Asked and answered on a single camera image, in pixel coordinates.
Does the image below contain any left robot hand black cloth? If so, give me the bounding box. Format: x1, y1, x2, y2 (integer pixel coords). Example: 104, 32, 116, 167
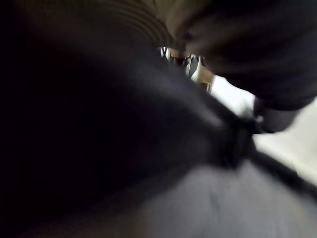
74, 0, 317, 134

